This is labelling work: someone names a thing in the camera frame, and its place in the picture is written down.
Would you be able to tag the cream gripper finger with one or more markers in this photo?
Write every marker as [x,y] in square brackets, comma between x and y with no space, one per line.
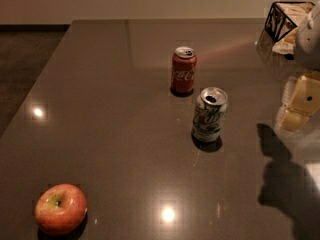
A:
[300,101]

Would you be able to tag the white green 7up can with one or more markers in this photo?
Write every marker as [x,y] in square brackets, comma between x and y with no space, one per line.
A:
[209,114]

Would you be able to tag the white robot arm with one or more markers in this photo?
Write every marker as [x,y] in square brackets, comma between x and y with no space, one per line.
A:
[307,43]

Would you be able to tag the red coca-cola can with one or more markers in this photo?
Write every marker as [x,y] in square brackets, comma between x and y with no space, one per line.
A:
[184,62]

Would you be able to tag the red apple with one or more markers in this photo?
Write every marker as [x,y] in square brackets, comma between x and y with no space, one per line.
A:
[60,209]

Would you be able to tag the black wire basket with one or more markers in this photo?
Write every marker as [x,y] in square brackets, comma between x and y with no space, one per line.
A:
[284,16]

